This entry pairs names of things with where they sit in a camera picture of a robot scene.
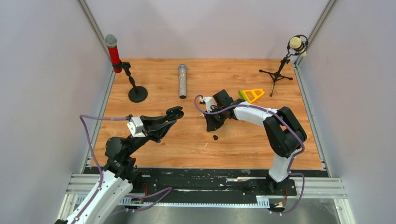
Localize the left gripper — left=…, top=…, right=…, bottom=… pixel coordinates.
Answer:
left=125, top=114, right=177, bottom=156

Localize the yellow triangular plastic piece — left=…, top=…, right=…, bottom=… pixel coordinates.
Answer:
left=243, top=89, right=265, bottom=103

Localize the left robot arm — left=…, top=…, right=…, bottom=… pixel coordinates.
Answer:
left=56, top=109, right=184, bottom=224

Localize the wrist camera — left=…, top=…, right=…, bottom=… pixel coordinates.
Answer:
left=127, top=117, right=146, bottom=138
left=199, top=97, right=215, bottom=112

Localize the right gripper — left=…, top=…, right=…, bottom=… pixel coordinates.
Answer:
left=204, top=107, right=226, bottom=133

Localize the green toy brick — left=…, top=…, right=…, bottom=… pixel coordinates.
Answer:
left=238, top=90, right=249, bottom=101

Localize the red glitter microphone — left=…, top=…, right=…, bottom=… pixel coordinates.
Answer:
left=104, top=34, right=122, bottom=73

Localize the beige condenser microphone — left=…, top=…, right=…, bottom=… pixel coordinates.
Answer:
left=289, top=36, right=308, bottom=57

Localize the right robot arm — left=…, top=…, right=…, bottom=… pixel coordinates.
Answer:
left=194, top=90, right=307, bottom=195

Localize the black tripod mic stand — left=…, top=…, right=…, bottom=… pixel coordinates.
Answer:
left=259, top=34, right=309, bottom=97

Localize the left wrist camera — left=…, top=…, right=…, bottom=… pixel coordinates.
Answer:
left=127, top=117, right=146, bottom=138

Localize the silver glitter microphone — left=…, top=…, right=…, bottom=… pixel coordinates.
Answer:
left=178, top=64, right=187, bottom=99

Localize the slotted cable duct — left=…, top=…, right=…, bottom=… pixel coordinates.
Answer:
left=117, top=195, right=270, bottom=208

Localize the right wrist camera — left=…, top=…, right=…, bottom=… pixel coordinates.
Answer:
left=199, top=97, right=215, bottom=112

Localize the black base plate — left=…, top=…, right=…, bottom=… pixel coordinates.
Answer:
left=131, top=168, right=297, bottom=204

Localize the black earbud charging case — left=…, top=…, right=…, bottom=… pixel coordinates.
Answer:
left=166, top=106, right=184, bottom=121

